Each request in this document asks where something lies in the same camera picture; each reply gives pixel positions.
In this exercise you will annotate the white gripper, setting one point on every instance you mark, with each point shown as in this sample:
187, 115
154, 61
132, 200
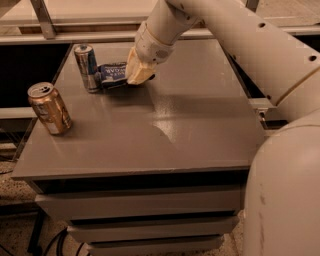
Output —
150, 47

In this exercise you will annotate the blue kettle chip bag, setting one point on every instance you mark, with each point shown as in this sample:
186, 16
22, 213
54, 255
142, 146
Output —
112, 74

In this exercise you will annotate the silver blue redbull can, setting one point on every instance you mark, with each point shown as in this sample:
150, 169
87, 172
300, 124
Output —
86, 61

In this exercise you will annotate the grey drawer cabinet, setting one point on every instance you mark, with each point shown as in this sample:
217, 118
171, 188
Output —
153, 168

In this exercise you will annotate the metal window frame rail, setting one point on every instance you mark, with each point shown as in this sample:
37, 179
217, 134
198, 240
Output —
95, 13

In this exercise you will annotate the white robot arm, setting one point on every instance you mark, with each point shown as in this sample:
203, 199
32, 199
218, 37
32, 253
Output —
282, 209

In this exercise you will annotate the gold soda can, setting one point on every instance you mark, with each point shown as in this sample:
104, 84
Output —
49, 107

